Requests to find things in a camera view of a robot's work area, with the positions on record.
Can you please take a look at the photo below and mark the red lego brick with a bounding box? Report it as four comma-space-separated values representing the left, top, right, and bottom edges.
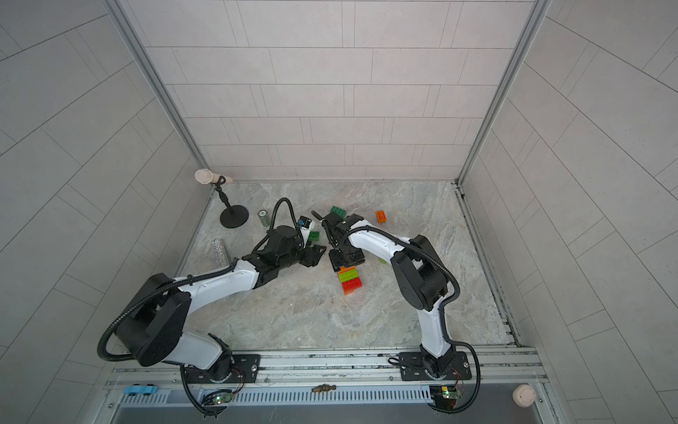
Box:
342, 278, 363, 292

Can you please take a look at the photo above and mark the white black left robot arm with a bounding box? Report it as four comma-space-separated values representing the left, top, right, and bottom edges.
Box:
96, 225, 327, 370

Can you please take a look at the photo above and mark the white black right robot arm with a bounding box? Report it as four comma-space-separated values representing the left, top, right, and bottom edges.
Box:
313, 212, 471, 380

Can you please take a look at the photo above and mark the dark green lego brick far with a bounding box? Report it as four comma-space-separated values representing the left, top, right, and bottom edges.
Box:
331, 206, 347, 219

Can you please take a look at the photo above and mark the green camouflage can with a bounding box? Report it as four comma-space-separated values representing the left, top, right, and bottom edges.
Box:
258, 210, 270, 228

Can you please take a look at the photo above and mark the black microphone stand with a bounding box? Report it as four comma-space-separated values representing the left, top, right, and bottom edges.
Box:
194, 169, 249, 229

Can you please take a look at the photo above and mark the glitter silver microphone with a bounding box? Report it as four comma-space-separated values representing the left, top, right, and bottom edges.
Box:
211, 238, 230, 267

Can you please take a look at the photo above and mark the brass fitting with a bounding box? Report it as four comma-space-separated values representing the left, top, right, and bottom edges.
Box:
311, 384, 337, 393

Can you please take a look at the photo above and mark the left circuit board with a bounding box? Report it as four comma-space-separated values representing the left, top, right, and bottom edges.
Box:
201, 389, 236, 407

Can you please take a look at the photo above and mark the circuit board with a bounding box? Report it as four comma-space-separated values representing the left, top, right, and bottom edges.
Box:
429, 386, 463, 413
201, 389, 236, 407

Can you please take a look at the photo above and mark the right circuit board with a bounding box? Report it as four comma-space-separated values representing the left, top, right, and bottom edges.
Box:
429, 386, 463, 413

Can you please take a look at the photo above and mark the light blue clip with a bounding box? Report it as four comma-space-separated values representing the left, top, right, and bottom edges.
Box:
124, 384, 158, 397

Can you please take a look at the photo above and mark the beige round knob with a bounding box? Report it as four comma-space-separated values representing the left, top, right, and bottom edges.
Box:
512, 384, 538, 408

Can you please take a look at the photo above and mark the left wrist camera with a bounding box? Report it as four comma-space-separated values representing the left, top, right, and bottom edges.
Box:
298, 216, 314, 230

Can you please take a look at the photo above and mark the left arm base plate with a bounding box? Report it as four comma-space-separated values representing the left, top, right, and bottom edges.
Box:
184, 354, 261, 384

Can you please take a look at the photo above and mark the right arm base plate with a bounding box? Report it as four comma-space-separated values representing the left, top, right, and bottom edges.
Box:
388, 350, 472, 382

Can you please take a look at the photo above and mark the metal corner frame post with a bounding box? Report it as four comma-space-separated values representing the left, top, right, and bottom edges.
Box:
457, 0, 551, 188

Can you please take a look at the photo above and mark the left metal corner post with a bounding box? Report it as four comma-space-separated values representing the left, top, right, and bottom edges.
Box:
102, 0, 208, 168

